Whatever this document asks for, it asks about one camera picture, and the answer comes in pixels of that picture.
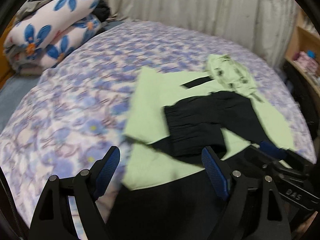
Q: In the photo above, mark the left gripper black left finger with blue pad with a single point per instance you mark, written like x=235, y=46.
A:
x=52, y=218

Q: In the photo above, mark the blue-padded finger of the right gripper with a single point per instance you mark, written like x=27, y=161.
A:
x=271, y=150

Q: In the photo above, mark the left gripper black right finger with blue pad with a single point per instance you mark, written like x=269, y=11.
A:
x=254, y=209

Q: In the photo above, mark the pink patterned box stack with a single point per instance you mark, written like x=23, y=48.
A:
x=306, y=63

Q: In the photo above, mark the purple floral fleece blanket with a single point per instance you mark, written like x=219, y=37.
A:
x=79, y=108

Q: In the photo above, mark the wooden shelf unit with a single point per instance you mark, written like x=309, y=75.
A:
x=305, y=38

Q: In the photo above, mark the grey curtain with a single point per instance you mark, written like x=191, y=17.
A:
x=263, y=26

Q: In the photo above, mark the folded blue flower quilt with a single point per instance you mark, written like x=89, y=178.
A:
x=44, y=38

